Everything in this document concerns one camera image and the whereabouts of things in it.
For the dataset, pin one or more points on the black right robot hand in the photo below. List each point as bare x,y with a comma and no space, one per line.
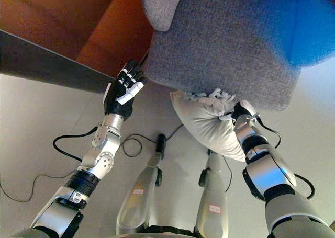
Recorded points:
244,110

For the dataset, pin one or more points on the silver left robot leg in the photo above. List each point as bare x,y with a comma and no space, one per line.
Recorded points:
138,191

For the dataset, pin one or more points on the silver right robot leg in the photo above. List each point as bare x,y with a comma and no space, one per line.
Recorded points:
213,196

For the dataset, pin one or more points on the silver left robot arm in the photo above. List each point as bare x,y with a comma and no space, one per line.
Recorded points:
100,157

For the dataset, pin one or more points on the grey fabric armchair sofa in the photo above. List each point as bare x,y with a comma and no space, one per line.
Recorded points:
222,44

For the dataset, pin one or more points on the white fringed pillow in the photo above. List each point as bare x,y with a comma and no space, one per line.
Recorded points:
209,128

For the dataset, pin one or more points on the silver robot leg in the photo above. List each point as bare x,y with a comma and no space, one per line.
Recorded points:
213,196
138,191

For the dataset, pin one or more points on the dark grey panel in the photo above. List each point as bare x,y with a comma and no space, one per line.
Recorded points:
39,62

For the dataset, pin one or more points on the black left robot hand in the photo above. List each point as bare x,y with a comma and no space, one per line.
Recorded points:
119,96

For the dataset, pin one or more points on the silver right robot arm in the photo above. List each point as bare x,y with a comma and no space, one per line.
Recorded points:
274,175

